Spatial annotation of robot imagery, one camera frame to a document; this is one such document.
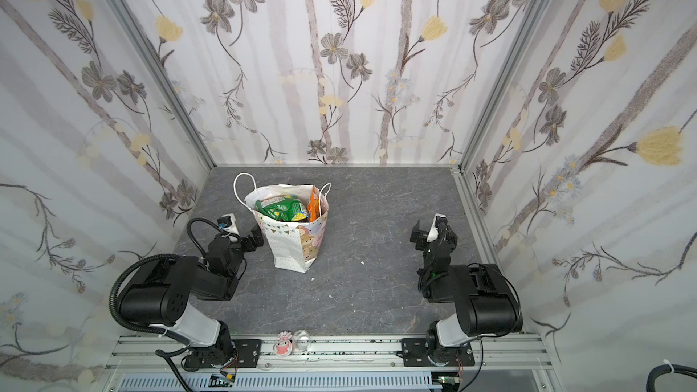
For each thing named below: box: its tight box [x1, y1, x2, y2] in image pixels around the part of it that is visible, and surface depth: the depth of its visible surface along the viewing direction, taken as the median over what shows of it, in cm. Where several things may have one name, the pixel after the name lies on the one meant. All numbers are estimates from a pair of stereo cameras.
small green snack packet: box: [255, 195, 310, 223], surface depth 80 cm
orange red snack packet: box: [307, 185, 321, 223], surface depth 80 cm
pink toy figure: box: [275, 330, 293, 356], surface depth 75 cm
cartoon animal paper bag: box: [234, 172, 285, 269], surface depth 81 cm
